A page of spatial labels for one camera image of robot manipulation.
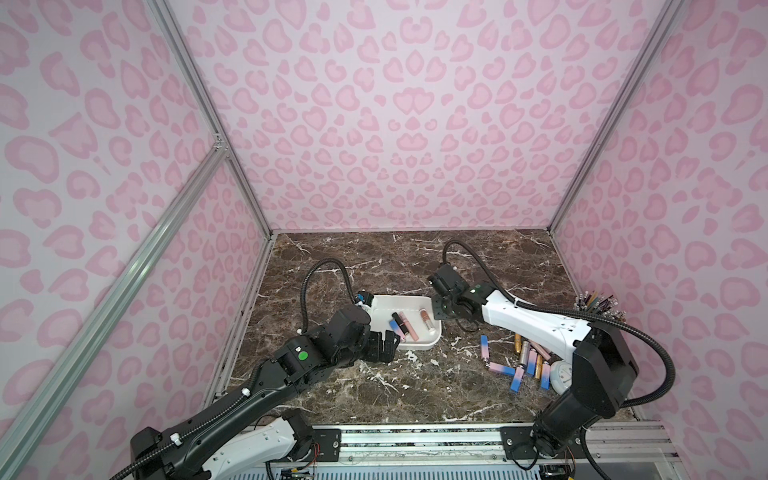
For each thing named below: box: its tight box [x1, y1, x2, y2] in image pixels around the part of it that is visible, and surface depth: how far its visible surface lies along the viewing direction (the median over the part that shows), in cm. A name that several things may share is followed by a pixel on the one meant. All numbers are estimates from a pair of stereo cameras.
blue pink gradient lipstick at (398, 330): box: [389, 319, 406, 343], surface depth 94 cm
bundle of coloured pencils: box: [574, 290, 627, 324], surface depth 83 cm
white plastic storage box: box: [369, 294, 442, 350], surface depth 96 cm
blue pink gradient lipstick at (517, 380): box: [510, 366, 525, 393], surface depth 84 cm
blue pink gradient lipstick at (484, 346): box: [480, 335, 489, 360], surface depth 90 cm
